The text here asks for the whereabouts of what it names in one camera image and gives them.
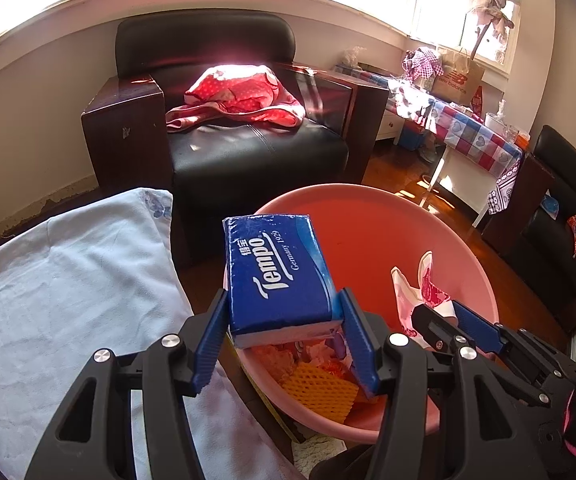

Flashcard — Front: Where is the yellow foam fruit net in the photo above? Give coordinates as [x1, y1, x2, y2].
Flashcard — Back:
[281, 362, 359, 424]

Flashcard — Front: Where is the pink printed paper cup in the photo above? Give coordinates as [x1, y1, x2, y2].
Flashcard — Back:
[391, 250, 458, 348]

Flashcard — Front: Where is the blue Tempo tissue pack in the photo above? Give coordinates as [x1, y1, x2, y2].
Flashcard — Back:
[223, 214, 343, 349]

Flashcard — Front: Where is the purple cloth bundle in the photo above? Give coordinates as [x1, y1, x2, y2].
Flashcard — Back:
[327, 332, 351, 361]

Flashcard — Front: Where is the white foam fruit net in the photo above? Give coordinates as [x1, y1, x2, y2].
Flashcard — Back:
[251, 341, 316, 385]

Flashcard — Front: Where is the pink plastic trash bin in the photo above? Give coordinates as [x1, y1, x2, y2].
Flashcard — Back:
[225, 182, 500, 444]

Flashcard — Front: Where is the light blue floral tablecloth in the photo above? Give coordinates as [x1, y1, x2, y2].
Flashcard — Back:
[0, 186, 304, 480]

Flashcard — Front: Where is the checkered cloth side table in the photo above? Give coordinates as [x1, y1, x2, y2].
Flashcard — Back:
[333, 63, 524, 214]

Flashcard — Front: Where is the black leather armchair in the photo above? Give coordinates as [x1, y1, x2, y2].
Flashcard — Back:
[81, 9, 388, 266]

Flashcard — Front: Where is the brown paper shopping bag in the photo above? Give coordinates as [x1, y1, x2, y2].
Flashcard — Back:
[431, 48, 485, 106]

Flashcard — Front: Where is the red polka dot garment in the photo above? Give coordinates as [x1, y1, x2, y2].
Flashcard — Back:
[165, 64, 305, 132]

